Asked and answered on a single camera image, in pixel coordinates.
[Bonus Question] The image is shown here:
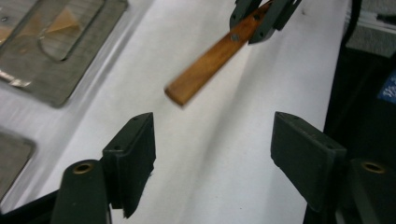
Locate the dark cloth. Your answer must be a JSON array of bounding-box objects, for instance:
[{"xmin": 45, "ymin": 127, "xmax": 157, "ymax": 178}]
[{"xmin": 323, "ymin": 46, "xmax": 396, "ymax": 175}]

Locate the steel knife with wooden handle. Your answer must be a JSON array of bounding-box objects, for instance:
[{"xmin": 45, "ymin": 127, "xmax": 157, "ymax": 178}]
[{"xmin": 163, "ymin": 0, "xmax": 275, "ymax": 108}]

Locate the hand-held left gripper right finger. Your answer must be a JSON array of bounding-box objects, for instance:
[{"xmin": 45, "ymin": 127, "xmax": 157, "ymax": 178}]
[{"xmin": 270, "ymin": 111, "xmax": 348, "ymax": 214}]

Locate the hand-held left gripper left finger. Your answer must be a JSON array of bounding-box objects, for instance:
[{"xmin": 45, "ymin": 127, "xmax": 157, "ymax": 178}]
[{"xmin": 102, "ymin": 111, "xmax": 157, "ymax": 219}]

